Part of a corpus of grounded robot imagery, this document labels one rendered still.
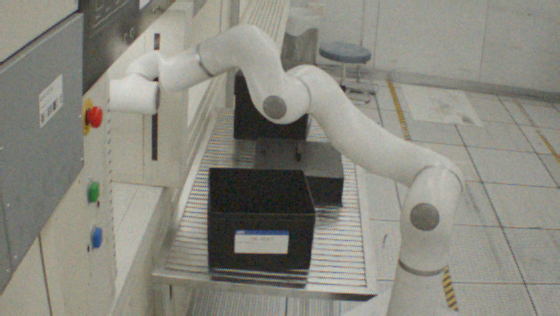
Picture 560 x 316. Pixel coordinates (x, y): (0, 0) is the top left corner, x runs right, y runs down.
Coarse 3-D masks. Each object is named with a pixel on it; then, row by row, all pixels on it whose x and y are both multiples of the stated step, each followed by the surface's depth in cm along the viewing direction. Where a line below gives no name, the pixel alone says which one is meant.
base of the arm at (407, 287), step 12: (396, 276) 161; (408, 276) 157; (420, 276) 155; (432, 276) 155; (396, 288) 161; (408, 288) 157; (420, 288) 156; (432, 288) 157; (396, 300) 161; (408, 300) 158; (420, 300) 158; (432, 300) 159; (384, 312) 170; (396, 312) 162; (408, 312) 160; (420, 312) 159; (432, 312) 162
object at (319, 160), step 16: (256, 144) 240; (272, 144) 241; (288, 144) 242; (304, 144) 243; (320, 144) 244; (256, 160) 228; (272, 160) 229; (288, 160) 229; (304, 160) 230; (320, 160) 231; (336, 160) 232; (320, 176) 221; (336, 176) 221; (320, 192) 223; (336, 192) 222
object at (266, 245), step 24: (216, 168) 204; (240, 168) 205; (216, 192) 207; (240, 192) 208; (264, 192) 209; (288, 192) 209; (216, 216) 180; (240, 216) 180; (264, 216) 181; (288, 216) 182; (312, 216) 182; (216, 240) 183; (240, 240) 183; (264, 240) 184; (288, 240) 185; (312, 240) 186; (216, 264) 186; (240, 264) 186; (264, 264) 187; (288, 264) 188
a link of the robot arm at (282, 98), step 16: (224, 32) 158; (240, 32) 155; (256, 32) 155; (208, 48) 159; (224, 48) 156; (240, 48) 155; (256, 48) 154; (272, 48) 154; (208, 64) 160; (224, 64) 159; (240, 64) 157; (256, 64) 153; (272, 64) 151; (256, 80) 152; (272, 80) 149; (288, 80) 149; (256, 96) 151; (272, 96) 148; (288, 96) 147; (304, 96) 151; (272, 112) 149; (288, 112) 148; (304, 112) 153
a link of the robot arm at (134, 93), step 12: (132, 72) 177; (120, 84) 174; (132, 84) 174; (144, 84) 174; (156, 84) 175; (120, 96) 173; (132, 96) 173; (144, 96) 173; (156, 96) 174; (120, 108) 174; (132, 108) 174; (144, 108) 174; (156, 108) 176
